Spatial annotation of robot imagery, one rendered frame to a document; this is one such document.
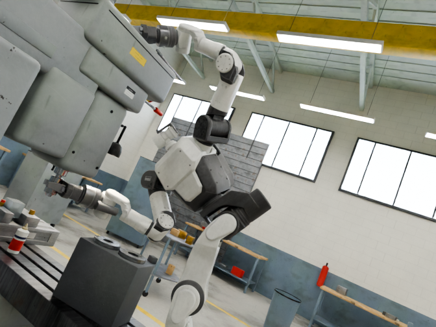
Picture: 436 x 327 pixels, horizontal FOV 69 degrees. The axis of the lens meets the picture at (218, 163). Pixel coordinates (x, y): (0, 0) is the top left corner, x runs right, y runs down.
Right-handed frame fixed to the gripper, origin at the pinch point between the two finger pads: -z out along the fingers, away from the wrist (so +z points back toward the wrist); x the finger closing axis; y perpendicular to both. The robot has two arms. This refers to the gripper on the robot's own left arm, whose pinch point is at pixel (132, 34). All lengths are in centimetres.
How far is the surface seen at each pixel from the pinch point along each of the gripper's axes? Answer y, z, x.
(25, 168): -72, -96, 469
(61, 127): -39, -29, -20
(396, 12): 170, 553, 269
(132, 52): -11.6, -3.2, -14.3
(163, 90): -23.3, 11.6, 0.2
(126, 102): -29.5, -6.0, -7.6
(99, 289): -87, -24, -40
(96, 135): -41.6, -18.0, -8.6
